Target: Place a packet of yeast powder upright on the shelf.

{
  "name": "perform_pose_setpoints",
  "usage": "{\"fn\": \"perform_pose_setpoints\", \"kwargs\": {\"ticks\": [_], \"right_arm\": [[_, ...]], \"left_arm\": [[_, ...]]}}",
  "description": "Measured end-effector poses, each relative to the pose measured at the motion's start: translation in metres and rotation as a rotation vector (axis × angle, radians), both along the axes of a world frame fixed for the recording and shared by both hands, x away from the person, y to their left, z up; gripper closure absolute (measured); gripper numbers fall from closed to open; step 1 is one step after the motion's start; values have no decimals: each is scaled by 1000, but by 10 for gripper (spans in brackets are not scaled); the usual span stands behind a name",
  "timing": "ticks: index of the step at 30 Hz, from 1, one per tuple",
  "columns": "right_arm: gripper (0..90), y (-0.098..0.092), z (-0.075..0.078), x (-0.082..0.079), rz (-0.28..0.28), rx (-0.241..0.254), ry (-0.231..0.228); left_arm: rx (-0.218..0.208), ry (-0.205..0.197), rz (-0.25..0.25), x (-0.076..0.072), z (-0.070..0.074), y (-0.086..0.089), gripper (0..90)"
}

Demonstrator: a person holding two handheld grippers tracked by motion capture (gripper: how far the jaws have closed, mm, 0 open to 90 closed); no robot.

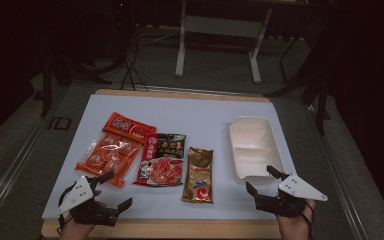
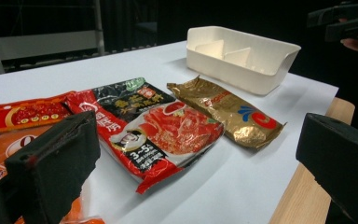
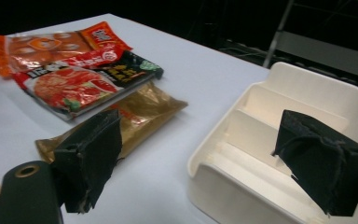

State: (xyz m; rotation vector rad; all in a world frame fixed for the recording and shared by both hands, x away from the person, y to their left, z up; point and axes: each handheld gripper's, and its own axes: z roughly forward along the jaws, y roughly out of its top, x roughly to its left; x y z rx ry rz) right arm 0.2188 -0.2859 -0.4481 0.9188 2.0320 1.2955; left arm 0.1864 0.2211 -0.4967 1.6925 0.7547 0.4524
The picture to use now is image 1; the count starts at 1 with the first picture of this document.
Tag person's right hand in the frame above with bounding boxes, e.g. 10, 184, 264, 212
275, 198, 316, 240

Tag person's left hand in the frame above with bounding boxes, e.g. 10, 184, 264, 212
58, 189, 108, 240

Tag red and black food packet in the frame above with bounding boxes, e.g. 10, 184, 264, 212
132, 132, 187, 188

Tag black floor cables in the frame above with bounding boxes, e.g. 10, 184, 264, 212
119, 31, 181, 92

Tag white desk frame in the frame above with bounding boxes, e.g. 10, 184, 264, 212
174, 0, 275, 85

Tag black floor socket plate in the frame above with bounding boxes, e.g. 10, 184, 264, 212
47, 116, 72, 131

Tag gold foil packet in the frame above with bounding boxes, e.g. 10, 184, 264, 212
181, 146, 215, 205

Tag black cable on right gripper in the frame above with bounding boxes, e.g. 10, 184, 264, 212
294, 199, 316, 240

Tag white divided tray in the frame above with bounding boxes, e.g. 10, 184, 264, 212
229, 115, 287, 185

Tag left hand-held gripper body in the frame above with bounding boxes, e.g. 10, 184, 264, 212
57, 175, 121, 228

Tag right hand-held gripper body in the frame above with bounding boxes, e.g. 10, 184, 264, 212
253, 173, 329, 219

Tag metal floor rail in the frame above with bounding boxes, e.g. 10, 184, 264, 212
304, 104, 369, 240
0, 109, 59, 223

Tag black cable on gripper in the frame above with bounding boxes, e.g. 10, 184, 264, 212
56, 184, 78, 236
294, 199, 316, 240

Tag white table mat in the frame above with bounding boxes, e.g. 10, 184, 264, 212
41, 94, 297, 222

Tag black metal stand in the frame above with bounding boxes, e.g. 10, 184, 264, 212
39, 49, 114, 118
263, 33, 333, 136

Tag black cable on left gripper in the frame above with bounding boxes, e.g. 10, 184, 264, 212
56, 184, 78, 236

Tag orange snack packet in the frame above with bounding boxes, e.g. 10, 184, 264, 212
75, 111, 157, 189

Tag wooden table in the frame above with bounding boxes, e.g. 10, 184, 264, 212
40, 88, 283, 240

